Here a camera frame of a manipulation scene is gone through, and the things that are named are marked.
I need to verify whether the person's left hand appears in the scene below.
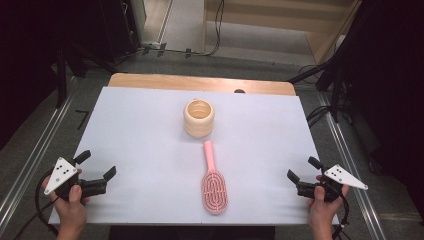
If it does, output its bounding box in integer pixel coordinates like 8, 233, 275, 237
49, 184, 91, 234

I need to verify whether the pink hairbrush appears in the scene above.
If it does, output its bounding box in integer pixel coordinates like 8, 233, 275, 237
200, 140, 229, 215

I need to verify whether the metal floor rail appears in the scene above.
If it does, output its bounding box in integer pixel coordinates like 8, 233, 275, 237
316, 91, 388, 240
0, 77, 78, 231

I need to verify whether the white board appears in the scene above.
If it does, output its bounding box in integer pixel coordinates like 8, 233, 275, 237
48, 86, 340, 226

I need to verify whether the right hand-held gripper black cable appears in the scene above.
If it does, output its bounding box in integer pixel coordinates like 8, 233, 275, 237
331, 190, 351, 240

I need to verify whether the dark cabinet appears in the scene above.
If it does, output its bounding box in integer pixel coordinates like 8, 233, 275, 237
98, 0, 148, 64

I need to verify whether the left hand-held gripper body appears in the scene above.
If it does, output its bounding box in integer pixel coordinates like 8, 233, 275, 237
44, 157, 108, 202

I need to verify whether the black metal stand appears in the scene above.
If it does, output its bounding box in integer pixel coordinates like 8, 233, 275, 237
53, 41, 118, 109
288, 43, 356, 125

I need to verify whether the black floor cable bundle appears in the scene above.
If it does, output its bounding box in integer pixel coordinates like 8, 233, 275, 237
305, 105, 334, 129

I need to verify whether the hand-held gripper black cable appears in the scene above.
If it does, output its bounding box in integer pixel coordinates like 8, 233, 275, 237
13, 171, 60, 240
331, 190, 351, 240

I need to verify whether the wooden table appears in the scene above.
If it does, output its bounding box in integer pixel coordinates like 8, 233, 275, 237
108, 72, 297, 97

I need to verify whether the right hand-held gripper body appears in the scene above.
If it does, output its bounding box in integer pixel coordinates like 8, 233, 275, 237
296, 164, 369, 203

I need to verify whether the person's right hand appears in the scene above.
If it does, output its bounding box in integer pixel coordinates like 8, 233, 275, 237
307, 185, 350, 232

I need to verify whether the cream ribbed cup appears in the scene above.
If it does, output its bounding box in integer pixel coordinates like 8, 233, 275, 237
183, 98, 215, 139

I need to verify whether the left hand-held gripper black cable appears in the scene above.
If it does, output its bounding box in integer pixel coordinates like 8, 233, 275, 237
13, 171, 60, 240

